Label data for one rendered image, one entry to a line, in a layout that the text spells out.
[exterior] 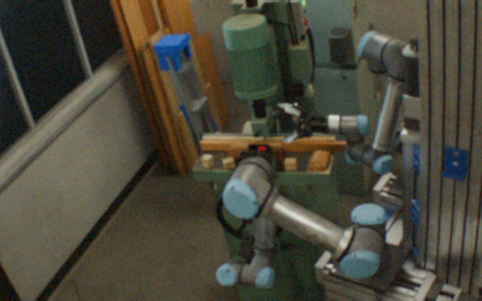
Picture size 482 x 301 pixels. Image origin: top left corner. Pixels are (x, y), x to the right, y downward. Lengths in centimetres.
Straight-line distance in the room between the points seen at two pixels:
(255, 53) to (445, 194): 90
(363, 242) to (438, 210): 31
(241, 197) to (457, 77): 72
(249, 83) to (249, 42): 18
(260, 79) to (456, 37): 94
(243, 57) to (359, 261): 93
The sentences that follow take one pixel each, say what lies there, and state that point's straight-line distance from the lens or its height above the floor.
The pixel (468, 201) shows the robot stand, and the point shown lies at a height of 107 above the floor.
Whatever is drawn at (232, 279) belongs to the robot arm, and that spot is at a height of 84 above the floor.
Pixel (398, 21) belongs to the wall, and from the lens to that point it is 460.
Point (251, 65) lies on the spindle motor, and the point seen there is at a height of 135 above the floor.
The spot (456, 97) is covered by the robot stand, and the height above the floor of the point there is 145.
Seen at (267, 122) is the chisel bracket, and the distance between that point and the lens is 242.
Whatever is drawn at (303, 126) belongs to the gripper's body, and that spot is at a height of 116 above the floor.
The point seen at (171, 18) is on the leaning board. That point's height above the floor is 101.
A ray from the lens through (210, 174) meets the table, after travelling 249.
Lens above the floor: 227
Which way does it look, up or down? 32 degrees down
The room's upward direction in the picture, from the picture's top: 11 degrees counter-clockwise
